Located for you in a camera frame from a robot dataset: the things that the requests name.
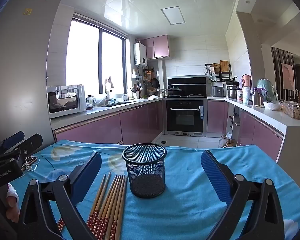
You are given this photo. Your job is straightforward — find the white canister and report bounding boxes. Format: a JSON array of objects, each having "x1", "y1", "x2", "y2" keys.
[{"x1": 242, "y1": 87, "x2": 252, "y2": 105}]

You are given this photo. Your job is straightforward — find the built-in black oven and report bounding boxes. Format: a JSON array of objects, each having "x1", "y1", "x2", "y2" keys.
[{"x1": 165, "y1": 99, "x2": 207, "y2": 137}]

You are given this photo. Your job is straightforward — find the pink wall cabinet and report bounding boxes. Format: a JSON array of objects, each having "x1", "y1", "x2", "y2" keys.
[{"x1": 140, "y1": 35, "x2": 170, "y2": 60}]

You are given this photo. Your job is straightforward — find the clear plastic container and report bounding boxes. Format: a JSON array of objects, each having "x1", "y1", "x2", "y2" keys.
[{"x1": 281, "y1": 101, "x2": 300, "y2": 119}]

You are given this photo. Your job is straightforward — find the white microwave oven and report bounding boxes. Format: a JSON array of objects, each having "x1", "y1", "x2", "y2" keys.
[{"x1": 47, "y1": 84, "x2": 86, "y2": 119}]

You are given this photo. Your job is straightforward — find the kitchen window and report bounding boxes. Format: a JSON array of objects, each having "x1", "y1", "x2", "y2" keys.
[{"x1": 65, "y1": 12, "x2": 129, "y2": 98}]

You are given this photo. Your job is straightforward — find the framed wall picture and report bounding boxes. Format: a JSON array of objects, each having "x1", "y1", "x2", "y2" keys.
[{"x1": 281, "y1": 62, "x2": 295, "y2": 90}]

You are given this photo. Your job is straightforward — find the white earphone cable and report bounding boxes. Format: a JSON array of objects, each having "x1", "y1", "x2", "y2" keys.
[{"x1": 21, "y1": 156, "x2": 40, "y2": 173}]

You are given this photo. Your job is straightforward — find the blue floral tablecloth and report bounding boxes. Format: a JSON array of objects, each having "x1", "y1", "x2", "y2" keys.
[{"x1": 8, "y1": 139, "x2": 300, "y2": 240}]

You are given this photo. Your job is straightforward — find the steel thermos bottle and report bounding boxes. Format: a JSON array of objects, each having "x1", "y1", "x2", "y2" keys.
[{"x1": 252, "y1": 88, "x2": 264, "y2": 107}]

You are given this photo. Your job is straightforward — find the steel stockpot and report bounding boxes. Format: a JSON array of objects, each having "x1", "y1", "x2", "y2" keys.
[{"x1": 226, "y1": 80, "x2": 240, "y2": 99}]

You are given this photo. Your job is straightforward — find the pink base cabinets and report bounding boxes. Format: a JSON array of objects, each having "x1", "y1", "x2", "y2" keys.
[
  {"x1": 52, "y1": 100, "x2": 165, "y2": 146},
  {"x1": 207, "y1": 99, "x2": 283, "y2": 162}
]

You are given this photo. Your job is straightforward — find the black mesh utensil holder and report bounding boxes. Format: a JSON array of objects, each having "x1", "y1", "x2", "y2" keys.
[{"x1": 122, "y1": 143, "x2": 167, "y2": 197}]

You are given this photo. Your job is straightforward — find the grey refrigerator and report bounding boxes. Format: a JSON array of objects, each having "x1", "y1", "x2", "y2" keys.
[{"x1": 0, "y1": 0, "x2": 65, "y2": 155}]

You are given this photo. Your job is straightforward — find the white water heater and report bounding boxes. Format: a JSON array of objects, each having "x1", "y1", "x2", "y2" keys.
[{"x1": 133, "y1": 42, "x2": 148, "y2": 67}]

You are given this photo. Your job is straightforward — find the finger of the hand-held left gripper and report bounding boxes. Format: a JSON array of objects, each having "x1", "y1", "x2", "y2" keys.
[
  {"x1": 5, "y1": 133, "x2": 43, "y2": 171},
  {"x1": 0, "y1": 131, "x2": 25, "y2": 157}
]

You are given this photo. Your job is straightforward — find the silver rice cooker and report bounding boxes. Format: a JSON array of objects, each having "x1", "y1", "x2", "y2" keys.
[{"x1": 211, "y1": 85, "x2": 227, "y2": 98}]

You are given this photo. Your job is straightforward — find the pink kettle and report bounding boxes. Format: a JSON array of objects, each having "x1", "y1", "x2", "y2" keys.
[{"x1": 241, "y1": 74, "x2": 252, "y2": 88}]

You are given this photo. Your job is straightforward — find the green covered appliance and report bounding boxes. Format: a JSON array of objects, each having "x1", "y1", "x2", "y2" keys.
[{"x1": 256, "y1": 79, "x2": 278, "y2": 102}]

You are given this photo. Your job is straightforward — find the ceiling light panel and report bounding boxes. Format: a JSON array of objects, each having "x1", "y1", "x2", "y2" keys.
[{"x1": 161, "y1": 7, "x2": 188, "y2": 25}]

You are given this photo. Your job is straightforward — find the bundle of wooden chopsticks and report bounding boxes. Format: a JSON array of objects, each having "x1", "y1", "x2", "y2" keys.
[{"x1": 57, "y1": 171, "x2": 128, "y2": 240}]

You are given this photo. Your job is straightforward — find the person's left hand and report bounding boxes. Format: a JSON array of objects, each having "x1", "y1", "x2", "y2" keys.
[{"x1": 5, "y1": 183, "x2": 21, "y2": 222}]

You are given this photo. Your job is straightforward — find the white bowl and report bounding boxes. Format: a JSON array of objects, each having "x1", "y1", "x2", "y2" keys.
[{"x1": 263, "y1": 101, "x2": 282, "y2": 111}]

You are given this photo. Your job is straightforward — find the black wall rack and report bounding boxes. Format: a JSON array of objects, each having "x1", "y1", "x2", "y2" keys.
[{"x1": 205, "y1": 60, "x2": 232, "y2": 81}]

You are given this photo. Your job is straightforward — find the black wok with lid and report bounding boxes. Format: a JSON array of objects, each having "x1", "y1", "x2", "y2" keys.
[{"x1": 168, "y1": 86, "x2": 183, "y2": 97}]

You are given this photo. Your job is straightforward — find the black range hood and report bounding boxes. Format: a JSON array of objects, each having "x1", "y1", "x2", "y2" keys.
[{"x1": 167, "y1": 76, "x2": 207, "y2": 97}]

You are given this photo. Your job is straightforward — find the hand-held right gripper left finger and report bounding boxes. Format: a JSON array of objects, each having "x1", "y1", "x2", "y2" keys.
[{"x1": 18, "y1": 151, "x2": 102, "y2": 240}]

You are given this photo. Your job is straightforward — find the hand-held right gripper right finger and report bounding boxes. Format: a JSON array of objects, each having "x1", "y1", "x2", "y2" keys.
[{"x1": 201, "y1": 149, "x2": 283, "y2": 240}]

